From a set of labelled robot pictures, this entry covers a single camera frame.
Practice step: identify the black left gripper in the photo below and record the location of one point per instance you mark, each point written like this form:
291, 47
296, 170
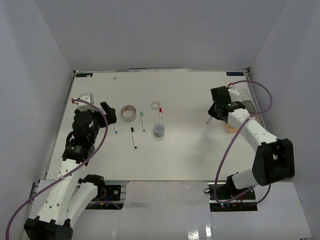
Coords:
110, 113

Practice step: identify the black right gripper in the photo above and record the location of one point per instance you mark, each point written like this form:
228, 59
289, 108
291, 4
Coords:
211, 112

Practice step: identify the pink capped white marker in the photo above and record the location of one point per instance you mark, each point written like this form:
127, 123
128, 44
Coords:
209, 120

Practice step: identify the black capped white marker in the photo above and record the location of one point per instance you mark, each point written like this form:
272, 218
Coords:
133, 138

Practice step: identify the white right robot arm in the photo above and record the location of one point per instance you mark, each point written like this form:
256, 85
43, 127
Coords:
274, 157

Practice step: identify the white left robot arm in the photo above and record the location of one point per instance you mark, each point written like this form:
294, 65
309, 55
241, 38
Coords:
70, 193

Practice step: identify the large clear tape roll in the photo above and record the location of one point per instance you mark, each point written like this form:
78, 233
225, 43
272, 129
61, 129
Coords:
128, 113

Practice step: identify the clear tiered desk organizer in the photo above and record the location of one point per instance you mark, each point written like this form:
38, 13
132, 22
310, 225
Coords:
246, 101

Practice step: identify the green capped white marker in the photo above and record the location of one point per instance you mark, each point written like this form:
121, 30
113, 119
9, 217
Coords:
142, 121

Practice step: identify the blue label sticker right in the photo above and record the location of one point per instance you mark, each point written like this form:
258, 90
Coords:
234, 73

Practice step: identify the small clear tape roll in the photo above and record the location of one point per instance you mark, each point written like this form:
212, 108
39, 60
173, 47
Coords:
155, 105

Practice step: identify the clear cup of paperclips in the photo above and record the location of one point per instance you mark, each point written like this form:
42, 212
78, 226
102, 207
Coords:
159, 129

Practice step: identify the red capped white marker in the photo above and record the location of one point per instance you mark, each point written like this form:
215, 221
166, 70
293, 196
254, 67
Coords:
160, 116

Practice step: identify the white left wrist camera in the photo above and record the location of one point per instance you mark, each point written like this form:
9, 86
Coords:
85, 100

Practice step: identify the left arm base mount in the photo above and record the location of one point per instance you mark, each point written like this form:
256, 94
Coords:
111, 200

